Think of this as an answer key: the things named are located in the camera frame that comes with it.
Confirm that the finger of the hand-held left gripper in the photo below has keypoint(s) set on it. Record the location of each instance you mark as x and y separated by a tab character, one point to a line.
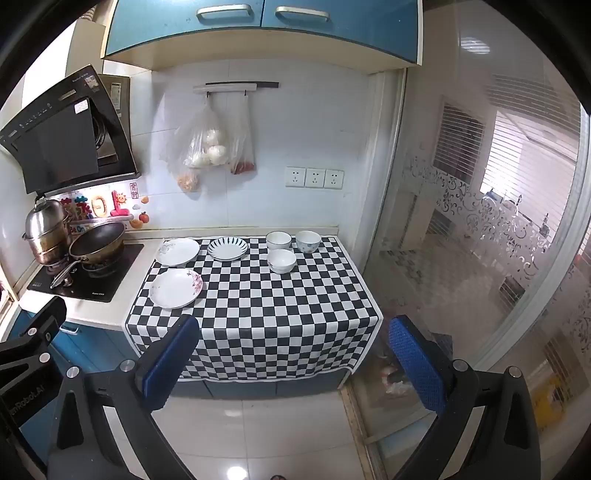
44	323

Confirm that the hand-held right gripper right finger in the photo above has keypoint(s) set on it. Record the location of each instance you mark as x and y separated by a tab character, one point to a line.
415	364

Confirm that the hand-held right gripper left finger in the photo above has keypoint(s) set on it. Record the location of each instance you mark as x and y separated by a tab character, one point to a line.
168	369

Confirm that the white bowl floral print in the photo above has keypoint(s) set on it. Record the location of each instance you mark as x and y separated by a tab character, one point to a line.
308	242

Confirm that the white bowl dark rim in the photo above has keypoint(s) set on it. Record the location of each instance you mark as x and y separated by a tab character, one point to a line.
278	241

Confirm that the white plastic bag on floor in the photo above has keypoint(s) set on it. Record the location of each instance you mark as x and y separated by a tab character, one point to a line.
398	383

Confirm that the blue lower cabinet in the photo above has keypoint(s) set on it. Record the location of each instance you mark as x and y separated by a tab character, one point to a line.
92	344

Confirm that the blue cabinet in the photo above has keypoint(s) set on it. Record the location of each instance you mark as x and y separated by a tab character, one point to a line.
92	344
258	39

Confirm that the black gas stove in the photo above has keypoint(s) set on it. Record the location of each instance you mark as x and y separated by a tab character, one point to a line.
106	279

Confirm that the white plate pink flower print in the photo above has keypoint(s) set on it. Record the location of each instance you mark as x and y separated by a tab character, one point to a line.
175	288

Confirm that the steel steamer pot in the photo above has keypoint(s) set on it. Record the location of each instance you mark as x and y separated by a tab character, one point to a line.
46	228

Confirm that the dark frying pan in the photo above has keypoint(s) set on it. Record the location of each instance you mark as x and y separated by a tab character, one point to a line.
99	240

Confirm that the white plate grey floral print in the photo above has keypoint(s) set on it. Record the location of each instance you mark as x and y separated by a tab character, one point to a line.
178	251

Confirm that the black white checkered cloth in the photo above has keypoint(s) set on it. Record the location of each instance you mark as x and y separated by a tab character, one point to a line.
277	314

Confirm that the white plate dark striped rim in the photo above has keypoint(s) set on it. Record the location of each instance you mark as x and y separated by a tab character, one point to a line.
227	248

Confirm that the plain white bowl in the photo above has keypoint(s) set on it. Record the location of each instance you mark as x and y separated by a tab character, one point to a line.
281	262

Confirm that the small bag with orange food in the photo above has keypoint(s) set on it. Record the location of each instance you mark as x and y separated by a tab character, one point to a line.
188	181

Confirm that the black range hood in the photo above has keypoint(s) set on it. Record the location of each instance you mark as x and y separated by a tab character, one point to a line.
55	134

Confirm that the patterned glass sliding door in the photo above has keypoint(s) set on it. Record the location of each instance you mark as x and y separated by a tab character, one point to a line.
485	184

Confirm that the plastic bag with red food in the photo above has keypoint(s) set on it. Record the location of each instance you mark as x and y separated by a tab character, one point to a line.
244	157

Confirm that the plastic bag with white buns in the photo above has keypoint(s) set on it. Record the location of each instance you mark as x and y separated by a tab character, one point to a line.
207	143

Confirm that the blue upper cabinet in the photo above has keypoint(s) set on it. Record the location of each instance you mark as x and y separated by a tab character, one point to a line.
258	39

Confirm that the colourful wall stickers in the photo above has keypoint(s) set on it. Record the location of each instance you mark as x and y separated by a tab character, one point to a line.
99	207

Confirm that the white wall socket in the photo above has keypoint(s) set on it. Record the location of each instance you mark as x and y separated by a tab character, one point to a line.
315	178
334	179
295	177

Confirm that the wall hook rail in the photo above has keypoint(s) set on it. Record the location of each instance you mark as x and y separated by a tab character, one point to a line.
231	87

